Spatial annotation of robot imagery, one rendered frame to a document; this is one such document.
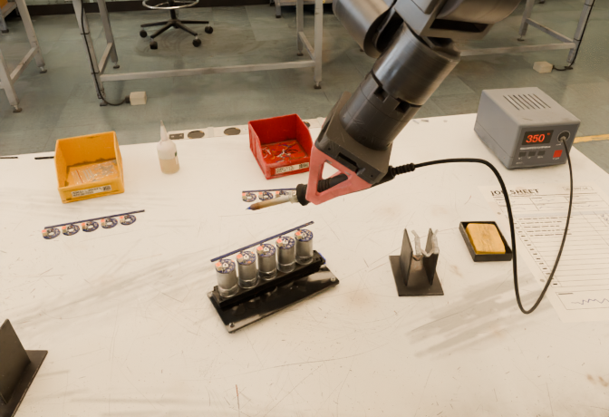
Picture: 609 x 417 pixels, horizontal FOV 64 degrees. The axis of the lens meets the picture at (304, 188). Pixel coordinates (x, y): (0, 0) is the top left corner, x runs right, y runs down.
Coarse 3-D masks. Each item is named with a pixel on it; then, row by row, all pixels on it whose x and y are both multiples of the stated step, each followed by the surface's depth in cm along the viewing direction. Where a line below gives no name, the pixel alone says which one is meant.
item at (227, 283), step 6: (216, 270) 59; (234, 270) 59; (222, 276) 59; (228, 276) 59; (234, 276) 60; (222, 282) 60; (228, 282) 60; (234, 282) 60; (222, 288) 60; (228, 288) 60; (234, 288) 61; (222, 294) 61; (228, 294) 61; (234, 294) 61
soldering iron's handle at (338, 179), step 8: (392, 168) 48; (400, 168) 48; (408, 168) 47; (336, 176) 50; (344, 176) 50; (384, 176) 48; (392, 176) 48; (304, 184) 52; (320, 184) 51; (328, 184) 50; (336, 184) 50; (376, 184) 49; (296, 192) 52; (304, 192) 51; (320, 192) 51; (352, 192) 50; (304, 200) 52
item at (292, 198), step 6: (288, 192) 53; (294, 192) 52; (276, 198) 54; (282, 198) 53; (288, 198) 53; (294, 198) 52; (252, 204) 55; (258, 204) 55; (264, 204) 54; (270, 204) 54; (276, 204) 54
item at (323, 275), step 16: (304, 272) 66; (320, 272) 66; (272, 288) 63; (288, 288) 63; (304, 288) 63; (320, 288) 63; (240, 304) 61; (256, 304) 61; (272, 304) 61; (288, 304) 61; (224, 320) 59; (240, 320) 59; (256, 320) 59
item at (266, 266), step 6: (258, 258) 62; (264, 258) 61; (270, 258) 61; (258, 264) 62; (264, 264) 62; (270, 264) 62; (258, 270) 63; (264, 270) 62; (270, 270) 62; (264, 276) 63; (270, 276) 63
